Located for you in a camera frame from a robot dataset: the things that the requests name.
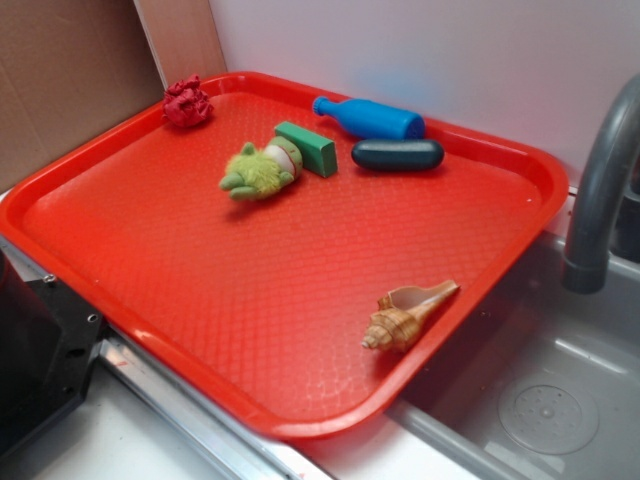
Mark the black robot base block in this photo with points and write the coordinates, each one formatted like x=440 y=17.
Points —
x=50 y=337

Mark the red plastic tray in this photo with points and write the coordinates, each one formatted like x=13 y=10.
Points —
x=261 y=306

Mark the green wooden block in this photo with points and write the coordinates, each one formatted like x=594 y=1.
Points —
x=318 y=153

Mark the green plush toy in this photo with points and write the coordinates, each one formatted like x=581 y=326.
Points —
x=257 y=174

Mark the dark teal oblong capsule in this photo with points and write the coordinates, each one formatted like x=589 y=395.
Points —
x=398 y=155

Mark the tan conch seashell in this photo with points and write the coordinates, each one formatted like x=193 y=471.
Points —
x=402 y=316

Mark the blue plastic toy bottle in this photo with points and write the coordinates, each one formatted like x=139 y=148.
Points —
x=370 y=120

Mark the grey toy faucet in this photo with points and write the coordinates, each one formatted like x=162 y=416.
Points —
x=605 y=218

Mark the grey toy sink basin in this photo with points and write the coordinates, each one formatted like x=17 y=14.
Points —
x=538 y=382

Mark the brown cardboard panel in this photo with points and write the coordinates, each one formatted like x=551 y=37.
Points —
x=70 y=70

